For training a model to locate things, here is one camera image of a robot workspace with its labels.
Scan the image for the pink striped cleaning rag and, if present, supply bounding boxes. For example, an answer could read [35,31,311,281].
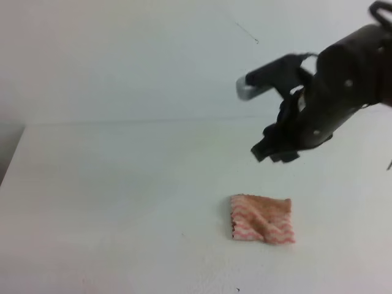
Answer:
[230,194,295,245]

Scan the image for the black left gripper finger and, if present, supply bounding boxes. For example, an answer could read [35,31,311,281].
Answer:
[251,137,277,162]

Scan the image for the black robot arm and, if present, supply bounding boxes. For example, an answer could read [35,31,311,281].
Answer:
[245,1,391,163]

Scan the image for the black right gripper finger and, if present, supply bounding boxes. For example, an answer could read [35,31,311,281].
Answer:
[270,150,300,164]

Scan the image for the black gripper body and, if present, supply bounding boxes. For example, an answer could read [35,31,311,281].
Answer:
[267,24,383,151]

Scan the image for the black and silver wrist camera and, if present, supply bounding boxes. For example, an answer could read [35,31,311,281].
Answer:
[236,53,318,101]

